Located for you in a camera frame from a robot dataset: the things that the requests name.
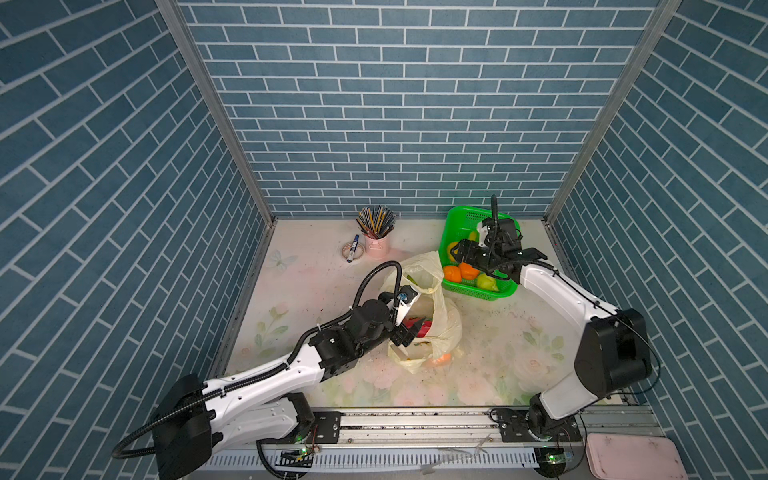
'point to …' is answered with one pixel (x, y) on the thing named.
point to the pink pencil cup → (379, 247)
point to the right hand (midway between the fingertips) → (457, 250)
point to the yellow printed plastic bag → (423, 271)
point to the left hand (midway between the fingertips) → (415, 308)
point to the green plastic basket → (461, 224)
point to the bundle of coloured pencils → (376, 222)
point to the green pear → (486, 282)
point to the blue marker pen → (352, 250)
